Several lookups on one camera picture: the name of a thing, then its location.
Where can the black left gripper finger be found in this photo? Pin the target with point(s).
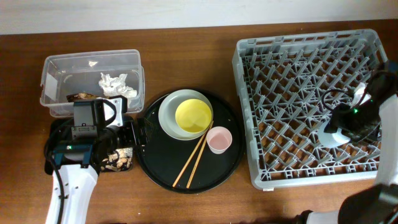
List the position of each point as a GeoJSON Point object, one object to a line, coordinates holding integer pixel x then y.
{"type": "Point", "coordinates": [141, 124]}
{"type": "Point", "coordinates": [141, 140]}

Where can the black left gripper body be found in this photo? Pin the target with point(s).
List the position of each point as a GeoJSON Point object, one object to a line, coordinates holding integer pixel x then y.
{"type": "Point", "coordinates": [120, 137]}

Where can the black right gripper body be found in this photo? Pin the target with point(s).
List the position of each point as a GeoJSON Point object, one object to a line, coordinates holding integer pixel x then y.
{"type": "Point", "coordinates": [360, 123]}

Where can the blue cup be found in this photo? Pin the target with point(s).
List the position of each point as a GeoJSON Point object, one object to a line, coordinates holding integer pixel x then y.
{"type": "Point", "coordinates": [331, 136]}

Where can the yellow bowl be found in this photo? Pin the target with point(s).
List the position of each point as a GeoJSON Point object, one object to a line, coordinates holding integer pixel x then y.
{"type": "Point", "coordinates": [193, 115]}

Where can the pink cup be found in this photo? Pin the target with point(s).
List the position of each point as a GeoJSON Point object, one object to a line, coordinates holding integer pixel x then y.
{"type": "Point", "coordinates": [219, 139]}

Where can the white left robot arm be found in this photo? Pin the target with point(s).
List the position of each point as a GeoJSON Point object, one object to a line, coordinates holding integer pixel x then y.
{"type": "Point", "coordinates": [72, 189]}

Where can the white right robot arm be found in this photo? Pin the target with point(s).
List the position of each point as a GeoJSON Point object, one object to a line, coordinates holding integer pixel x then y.
{"type": "Point", "coordinates": [378, 203]}

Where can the clear plastic waste bin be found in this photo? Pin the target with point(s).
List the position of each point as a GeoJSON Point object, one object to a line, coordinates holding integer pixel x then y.
{"type": "Point", "coordinates": [69, 74]}

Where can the grey dishwasher rack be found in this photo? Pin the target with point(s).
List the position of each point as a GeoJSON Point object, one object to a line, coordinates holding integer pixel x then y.
{"type": "Point", "coordinates": [287, 86]}

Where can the food scraps pile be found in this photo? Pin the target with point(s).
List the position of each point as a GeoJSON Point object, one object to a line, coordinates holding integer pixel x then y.
{"type": "Point", "coordinates": [120, 160]}

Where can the round black tray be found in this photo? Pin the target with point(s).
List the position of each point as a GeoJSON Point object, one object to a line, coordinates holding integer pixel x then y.
{"type": "Point", "coordinates": [162, 157]}

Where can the grey plate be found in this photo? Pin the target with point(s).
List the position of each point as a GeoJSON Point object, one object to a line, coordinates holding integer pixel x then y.
{"type": "Point", "coordinates": [167, 113]}

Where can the crumpled white tissue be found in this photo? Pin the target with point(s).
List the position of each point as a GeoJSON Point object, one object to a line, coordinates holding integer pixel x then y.
{"type": "Point", "coordinates": [116, 86]}

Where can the brown snack wrapper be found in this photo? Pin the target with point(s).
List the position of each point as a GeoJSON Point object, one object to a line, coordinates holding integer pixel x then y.
{"type": "Point", "coordinates": [80, 96]}

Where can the right wooden chopstick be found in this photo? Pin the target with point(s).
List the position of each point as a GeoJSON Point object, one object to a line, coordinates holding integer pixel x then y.
{"type": "Point", "coordinates": [196, 164]}

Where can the wooden chopstick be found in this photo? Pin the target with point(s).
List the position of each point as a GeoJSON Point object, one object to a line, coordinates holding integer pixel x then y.
{"type": "Point", "coordinates": [190, 157]}
{"type": "Point", "coordinates": [196, 164]}

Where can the black rectangular tray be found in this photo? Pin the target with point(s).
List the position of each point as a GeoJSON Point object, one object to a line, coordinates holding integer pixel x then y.
{"type": "Point", "coordinates": [66, 151]}

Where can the left wooden chopstick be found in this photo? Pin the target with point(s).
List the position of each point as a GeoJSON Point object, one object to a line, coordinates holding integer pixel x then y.
{"type": "Point", "coordinates": [190, 157]}

